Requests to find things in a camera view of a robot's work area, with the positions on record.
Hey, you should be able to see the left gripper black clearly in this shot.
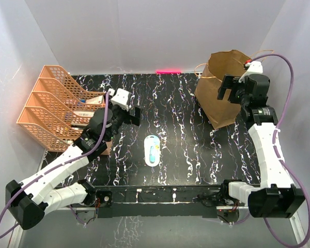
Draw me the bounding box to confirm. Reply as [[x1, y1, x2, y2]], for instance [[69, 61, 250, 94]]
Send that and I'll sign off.
[[104, 95, 142, 142]]

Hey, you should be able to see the brown paper bag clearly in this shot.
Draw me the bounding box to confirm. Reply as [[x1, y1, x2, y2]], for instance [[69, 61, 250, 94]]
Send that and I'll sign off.
[[194, 50, 251, 130]]

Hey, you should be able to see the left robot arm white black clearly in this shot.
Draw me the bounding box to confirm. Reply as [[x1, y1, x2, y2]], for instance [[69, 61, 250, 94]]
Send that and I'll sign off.
[[5, 104, 141, 230]]

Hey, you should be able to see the teal pen blister pack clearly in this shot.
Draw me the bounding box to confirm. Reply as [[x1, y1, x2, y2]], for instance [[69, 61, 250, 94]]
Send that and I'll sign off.
[[144, 135, 161, 167]]

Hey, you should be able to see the pink tape strip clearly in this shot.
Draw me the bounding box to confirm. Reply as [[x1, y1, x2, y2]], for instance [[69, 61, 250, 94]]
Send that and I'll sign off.
[[156, 68, 181, 74]]

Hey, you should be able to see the orange plastic file organizer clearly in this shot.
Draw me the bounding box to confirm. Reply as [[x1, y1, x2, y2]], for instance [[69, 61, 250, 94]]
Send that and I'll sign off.
[[17, 65, 105, 152]]

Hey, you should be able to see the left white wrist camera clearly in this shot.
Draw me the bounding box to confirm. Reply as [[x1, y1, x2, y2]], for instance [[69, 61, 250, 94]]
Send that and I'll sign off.
[[108, 88, 132, 111]]

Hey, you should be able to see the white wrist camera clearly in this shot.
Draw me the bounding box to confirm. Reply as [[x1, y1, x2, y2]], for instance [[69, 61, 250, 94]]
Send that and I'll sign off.
[[244, 60, 263, 76], [108, 88, 132, 111]]

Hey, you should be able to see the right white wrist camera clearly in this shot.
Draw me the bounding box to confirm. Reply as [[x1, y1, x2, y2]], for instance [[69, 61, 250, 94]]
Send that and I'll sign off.
[[244, 60, 263, 76]]

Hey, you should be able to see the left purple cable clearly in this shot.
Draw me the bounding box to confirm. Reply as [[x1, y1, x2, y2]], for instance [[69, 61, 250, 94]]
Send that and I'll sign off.
[[0, 91, 112, 240]]

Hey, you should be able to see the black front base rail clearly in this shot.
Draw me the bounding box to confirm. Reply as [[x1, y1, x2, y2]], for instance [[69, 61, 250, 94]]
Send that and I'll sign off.
[[96, 185, 224, 218]]

